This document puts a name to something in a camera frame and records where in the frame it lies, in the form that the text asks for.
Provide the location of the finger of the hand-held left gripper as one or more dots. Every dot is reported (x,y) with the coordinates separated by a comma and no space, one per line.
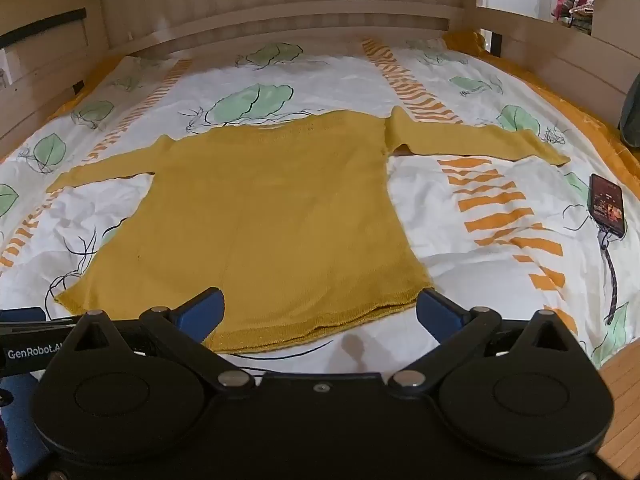
(22,314)

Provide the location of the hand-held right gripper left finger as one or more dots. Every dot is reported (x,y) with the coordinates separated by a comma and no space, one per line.
(201,311)

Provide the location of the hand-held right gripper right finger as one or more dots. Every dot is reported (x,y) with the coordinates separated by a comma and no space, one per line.
(440,312)

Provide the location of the mustard yellow knit sweater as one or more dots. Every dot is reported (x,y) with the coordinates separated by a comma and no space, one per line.
(260,210)

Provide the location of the pile of colourful clothes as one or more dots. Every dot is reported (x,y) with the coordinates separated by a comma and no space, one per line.
(572,2)

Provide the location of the blue cloth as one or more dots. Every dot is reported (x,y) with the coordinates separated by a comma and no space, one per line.
(17,410)

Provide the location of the black smartphone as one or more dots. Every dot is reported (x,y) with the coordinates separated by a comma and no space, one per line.
(607,205)

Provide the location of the white leaf print bed sheet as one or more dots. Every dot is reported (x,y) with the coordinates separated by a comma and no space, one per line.
(310,85)

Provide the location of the dark grey object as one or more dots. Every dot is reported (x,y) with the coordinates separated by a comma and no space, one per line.
(631,115)

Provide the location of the cream wooden bed frame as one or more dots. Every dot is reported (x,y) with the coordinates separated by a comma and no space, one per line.
(300,5)

